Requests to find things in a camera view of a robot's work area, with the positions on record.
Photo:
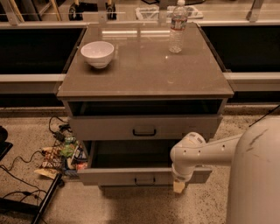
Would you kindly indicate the black object at left edge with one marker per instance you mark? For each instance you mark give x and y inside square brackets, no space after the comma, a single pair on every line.
[4,145]

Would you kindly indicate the black power adapter with cable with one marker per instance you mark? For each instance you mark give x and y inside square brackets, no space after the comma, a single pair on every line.
[60,133]

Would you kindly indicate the black tripod leg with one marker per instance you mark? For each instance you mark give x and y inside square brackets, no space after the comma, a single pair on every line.
[262,117]

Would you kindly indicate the grey top drawer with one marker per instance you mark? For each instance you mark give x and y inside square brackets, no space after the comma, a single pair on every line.
[139,127]

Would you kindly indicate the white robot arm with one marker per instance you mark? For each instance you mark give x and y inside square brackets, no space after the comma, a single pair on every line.
[254,158]

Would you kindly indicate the white ceramic bowl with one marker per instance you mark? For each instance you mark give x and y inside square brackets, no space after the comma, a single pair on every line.
[98,54]

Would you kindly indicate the grey drawer cabinet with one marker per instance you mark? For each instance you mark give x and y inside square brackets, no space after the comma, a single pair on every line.
[144,78]

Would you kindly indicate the black stand leg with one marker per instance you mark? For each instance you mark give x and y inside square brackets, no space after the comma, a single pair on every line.
[36,211]

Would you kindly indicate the pile of snack packages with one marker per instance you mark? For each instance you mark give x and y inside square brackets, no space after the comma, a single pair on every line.
[65,158]

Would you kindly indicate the clear plastic water bottle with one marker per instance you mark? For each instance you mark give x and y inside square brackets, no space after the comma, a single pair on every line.
[178,24]

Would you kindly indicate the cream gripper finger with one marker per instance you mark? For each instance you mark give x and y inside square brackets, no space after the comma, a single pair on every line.
[178,187]

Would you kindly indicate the grey drawer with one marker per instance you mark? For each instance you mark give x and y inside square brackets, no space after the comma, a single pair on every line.
[139,127]
[129,163]

